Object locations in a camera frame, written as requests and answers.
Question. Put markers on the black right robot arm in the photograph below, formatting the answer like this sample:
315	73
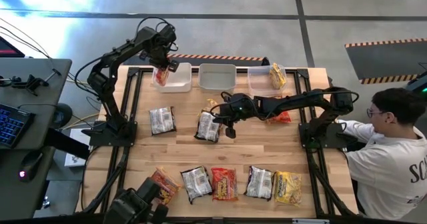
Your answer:
300	100

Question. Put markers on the person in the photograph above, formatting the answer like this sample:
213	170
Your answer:
383	164

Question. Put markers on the hazard-striped floor mat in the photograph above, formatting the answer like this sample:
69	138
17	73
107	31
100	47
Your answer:
383	62

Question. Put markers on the white plastic bin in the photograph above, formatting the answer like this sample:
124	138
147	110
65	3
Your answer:
181	80

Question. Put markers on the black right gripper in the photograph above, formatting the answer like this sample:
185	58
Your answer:
240	110

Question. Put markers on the dark monitor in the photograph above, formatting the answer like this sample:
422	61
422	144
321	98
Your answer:
8	52

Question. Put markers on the white box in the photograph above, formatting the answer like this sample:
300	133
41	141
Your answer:
75	160

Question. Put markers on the grey plastic bin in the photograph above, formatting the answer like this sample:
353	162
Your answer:
217	79

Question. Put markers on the metal castor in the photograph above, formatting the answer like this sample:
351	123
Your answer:
45	203

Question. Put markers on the clear plastic bin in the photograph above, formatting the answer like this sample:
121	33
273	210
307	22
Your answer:
260	80

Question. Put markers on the black backlit keyboard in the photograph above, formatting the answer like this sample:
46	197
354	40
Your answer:
11	125

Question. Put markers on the black angled bar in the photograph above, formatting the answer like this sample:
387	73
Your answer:
71	148

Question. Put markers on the blue-grey metal table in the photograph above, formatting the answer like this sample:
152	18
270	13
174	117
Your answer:
417	84

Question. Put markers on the white bracket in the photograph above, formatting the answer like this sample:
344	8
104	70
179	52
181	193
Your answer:
310	221

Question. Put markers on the yellow Maruchan noodle pack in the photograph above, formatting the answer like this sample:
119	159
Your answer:
277	77
287	188
211	104

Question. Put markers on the grey desk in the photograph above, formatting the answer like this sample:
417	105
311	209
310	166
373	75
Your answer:
50	94

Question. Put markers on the black round device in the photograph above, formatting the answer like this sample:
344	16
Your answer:
63	112

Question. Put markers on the green-lit device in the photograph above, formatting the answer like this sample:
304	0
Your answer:
423	91

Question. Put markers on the black computer mouse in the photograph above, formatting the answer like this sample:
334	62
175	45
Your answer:
31	165

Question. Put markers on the black clamp mount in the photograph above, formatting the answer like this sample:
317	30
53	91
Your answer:
31	83

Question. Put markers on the red Maruchan noodle pack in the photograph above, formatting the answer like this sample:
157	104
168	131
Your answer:
161	77
166	184
224	184
283	118

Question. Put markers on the black aluminium table frame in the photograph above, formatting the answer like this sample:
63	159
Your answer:
241	70

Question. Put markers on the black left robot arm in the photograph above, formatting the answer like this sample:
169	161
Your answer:
110	97

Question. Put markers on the silver snack packet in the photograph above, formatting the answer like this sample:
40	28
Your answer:
196	184
207	130
259	183
162	120

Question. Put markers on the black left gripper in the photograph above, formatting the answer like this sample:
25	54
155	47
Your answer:
160	55

